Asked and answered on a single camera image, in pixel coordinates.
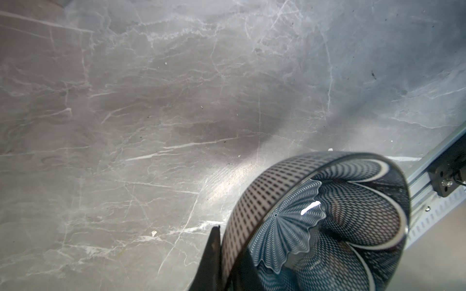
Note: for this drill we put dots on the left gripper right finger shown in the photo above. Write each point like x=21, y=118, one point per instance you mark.
x=245, y=277

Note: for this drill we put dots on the aluminium front rail frame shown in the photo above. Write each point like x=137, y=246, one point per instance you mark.
x=427, y=207

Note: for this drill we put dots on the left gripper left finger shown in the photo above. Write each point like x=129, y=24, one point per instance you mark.
x=209, y=273

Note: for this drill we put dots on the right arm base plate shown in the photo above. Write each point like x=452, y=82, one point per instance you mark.
x=448, y=171

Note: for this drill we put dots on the dark blue petal bowl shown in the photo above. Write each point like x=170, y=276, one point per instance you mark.
x=323, y=221

